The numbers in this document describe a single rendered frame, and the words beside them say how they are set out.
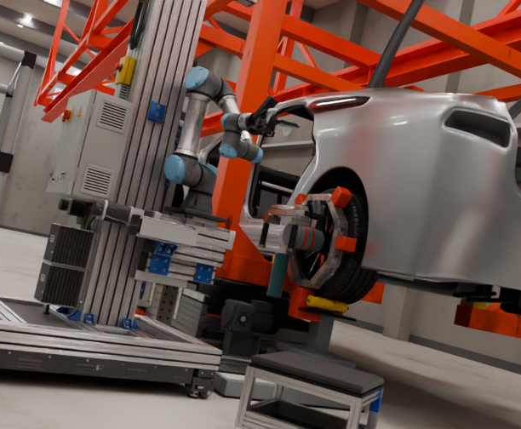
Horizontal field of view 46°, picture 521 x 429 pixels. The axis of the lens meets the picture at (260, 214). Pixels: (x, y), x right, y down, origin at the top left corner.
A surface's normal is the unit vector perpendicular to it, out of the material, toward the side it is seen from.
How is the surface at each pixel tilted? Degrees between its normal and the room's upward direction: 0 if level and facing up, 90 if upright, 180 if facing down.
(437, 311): 90
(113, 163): 90
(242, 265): 90
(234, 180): 90
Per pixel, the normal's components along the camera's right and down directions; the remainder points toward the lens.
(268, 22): 0.44, 0.02
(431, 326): -0.81, -0.22
